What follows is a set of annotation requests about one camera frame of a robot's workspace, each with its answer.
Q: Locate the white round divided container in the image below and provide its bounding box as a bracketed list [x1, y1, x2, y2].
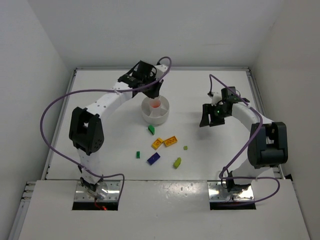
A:
[141, 95, 170, 125]

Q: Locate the yellow lego plate brick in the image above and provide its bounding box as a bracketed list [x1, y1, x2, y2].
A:
[163, 136, 178, 147]

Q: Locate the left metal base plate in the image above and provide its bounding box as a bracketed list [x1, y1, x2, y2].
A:
[74, 180, 121, 203]

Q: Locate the blue lego brick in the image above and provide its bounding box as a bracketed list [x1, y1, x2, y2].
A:
[146, 152, 161, 166]

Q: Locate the metal base plate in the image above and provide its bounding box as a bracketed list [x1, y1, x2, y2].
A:
[207, 181, 255, 203]
[74, 180, 121, 203]

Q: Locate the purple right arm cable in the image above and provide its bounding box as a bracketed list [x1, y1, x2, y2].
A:
[208, 74, 280, 204]

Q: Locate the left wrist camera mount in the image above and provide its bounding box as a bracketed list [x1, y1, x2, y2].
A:
[155, 64, 169, 81]

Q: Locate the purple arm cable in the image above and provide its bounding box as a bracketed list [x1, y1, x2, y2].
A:
[208, 74, 280, 204]
[40, 56, 125, 201]

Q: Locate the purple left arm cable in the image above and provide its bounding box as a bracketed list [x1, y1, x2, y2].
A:
[40, 56, 125, 201]

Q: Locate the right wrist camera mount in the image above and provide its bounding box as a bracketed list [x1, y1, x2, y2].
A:
[207, 91, 222, 106]

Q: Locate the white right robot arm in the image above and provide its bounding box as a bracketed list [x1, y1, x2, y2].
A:
[199, 86, 288, 192]

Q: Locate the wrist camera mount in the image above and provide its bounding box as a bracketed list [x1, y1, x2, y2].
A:
[207, 91, 222, 106]
[155, 64, 169, 81]

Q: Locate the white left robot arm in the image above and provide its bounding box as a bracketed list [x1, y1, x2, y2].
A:
[69, 61, 170, 199]

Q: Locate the dark green lego wedge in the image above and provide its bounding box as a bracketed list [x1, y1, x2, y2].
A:
[147, 124, 155, 135]

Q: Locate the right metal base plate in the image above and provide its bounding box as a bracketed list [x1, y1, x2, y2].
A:
[207, 181, 255, 203]

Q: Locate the lime green curved lego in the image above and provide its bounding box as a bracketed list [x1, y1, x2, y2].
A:
[173, 157, 182, 169]

